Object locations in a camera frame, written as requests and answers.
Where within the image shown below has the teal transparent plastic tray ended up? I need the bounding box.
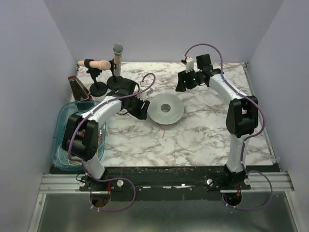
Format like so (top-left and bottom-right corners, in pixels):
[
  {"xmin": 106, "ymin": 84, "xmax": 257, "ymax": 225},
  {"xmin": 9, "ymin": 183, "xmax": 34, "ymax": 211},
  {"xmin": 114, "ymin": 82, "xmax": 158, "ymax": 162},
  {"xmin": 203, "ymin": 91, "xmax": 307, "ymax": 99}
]
[{"xmin": 51, "ymin": 101, "xmax": 106, "ymax": 177}]

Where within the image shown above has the black stand of pink microphone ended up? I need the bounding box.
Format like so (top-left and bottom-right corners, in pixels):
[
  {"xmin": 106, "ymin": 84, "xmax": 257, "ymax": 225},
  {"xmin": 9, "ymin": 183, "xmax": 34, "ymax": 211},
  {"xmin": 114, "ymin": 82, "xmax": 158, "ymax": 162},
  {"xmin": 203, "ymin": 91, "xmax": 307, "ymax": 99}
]
[{"xmin": 84, "ymin": 59, "xmax": 108, "ymax": 97}]

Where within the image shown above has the grey mesh microphone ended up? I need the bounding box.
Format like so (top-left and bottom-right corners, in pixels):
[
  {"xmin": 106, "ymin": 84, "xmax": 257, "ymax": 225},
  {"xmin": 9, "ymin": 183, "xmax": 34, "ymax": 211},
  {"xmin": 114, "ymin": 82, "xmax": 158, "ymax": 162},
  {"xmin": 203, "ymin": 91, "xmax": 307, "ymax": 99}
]
[{"xmin": 113, "ymin": 43, "xmax": 123, "ymax": 76}]

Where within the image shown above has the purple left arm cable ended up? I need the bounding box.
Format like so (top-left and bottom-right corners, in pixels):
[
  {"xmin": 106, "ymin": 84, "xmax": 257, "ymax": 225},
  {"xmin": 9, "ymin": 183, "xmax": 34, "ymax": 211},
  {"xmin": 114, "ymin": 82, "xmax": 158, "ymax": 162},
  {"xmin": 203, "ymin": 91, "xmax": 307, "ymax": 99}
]
[{"xmin": 67, "ymin": 73, "xmax": 156, "ymax": 213}]

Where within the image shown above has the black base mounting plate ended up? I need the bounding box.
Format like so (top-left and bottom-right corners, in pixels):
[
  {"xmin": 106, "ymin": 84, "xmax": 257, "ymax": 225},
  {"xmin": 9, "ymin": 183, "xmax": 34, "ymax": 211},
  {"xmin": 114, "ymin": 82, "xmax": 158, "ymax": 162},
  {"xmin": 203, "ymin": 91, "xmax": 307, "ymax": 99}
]
[{"xmin": 40, "ymin": 165, "xmax": 289, "ymax": 204}]

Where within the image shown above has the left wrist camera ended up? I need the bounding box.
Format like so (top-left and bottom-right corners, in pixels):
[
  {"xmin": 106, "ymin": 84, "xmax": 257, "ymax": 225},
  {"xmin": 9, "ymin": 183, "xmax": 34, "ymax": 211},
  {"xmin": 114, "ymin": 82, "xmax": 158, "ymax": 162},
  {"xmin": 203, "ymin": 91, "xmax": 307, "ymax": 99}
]
[{"xmin": 136, "ymin": 88, "xmax": 153, "ymax": 101}]

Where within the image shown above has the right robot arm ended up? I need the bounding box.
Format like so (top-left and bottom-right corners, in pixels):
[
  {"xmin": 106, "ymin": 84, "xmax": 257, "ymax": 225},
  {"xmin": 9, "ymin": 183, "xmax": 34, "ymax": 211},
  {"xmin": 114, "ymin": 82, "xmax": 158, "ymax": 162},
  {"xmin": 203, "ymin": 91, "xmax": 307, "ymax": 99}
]
[{"xmin": 175, "ymin": 54, "xmax": 258, "ymax": 183}]

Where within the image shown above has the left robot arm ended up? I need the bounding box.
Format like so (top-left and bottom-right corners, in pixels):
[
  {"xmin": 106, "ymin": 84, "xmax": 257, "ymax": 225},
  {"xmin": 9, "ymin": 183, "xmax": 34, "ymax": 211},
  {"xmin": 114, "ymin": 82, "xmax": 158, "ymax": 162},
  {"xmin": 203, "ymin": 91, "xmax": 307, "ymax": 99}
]
[{"xmin": 62, "ymin": 78, "xmax": 150, "ymax": 179}]

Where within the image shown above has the white perforated cable spool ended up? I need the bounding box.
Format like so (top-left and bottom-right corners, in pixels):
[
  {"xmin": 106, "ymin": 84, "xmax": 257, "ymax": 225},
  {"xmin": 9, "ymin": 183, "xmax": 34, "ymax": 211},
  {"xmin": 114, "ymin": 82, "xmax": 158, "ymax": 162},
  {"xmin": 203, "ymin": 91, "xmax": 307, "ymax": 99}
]
[{"xmin": 147, "ymin": 93, "xmax": 184, "ymax": 125}]

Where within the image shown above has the yellow wire in tray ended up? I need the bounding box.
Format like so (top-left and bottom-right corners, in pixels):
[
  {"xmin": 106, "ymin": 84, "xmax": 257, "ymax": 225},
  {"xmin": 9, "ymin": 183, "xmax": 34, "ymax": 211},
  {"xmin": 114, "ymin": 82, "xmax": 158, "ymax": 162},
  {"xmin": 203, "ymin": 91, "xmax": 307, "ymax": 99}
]
[{"xmin": 62, "ymin": 152, "xmax": 82, "ymax": 167}]

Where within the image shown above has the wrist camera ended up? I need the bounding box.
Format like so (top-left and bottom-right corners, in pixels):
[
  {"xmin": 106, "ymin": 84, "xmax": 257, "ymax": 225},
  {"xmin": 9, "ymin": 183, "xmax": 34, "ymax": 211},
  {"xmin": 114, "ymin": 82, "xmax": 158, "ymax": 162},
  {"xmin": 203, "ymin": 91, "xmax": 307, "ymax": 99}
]
[
  {"xmin": 136, "ymin": 88, "xmax": 153, "ymax": 101},
  {"xmin": 181, "ymin": 56, "xmax": 194, "ymax": 73}
]

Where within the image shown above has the black stand of grey microphone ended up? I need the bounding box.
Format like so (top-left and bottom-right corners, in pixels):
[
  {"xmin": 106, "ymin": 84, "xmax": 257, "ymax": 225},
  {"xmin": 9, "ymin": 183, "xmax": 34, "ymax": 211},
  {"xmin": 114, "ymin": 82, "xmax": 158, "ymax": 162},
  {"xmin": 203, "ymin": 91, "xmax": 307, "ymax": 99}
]
[{"xmin": 106, "ymin": 60, "xmax": 123, "ymax": 90}]

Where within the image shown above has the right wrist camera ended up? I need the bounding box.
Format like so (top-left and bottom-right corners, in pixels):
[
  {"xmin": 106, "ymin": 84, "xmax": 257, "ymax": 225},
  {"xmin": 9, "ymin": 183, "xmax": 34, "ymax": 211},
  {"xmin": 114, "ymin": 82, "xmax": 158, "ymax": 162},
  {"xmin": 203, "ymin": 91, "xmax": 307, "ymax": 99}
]
[{"xmin": 181, "ymin": 56, "xmax": 194, "ymax": 73}]

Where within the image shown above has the brown wooden metronome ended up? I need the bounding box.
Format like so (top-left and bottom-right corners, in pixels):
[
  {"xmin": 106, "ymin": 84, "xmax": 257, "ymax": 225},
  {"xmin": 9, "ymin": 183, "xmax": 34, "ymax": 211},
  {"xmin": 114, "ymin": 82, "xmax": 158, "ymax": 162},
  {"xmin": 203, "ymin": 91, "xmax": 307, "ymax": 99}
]
[{"xmin": 68, "ymin": 76, "xmax": 92, "ymax": 102}]

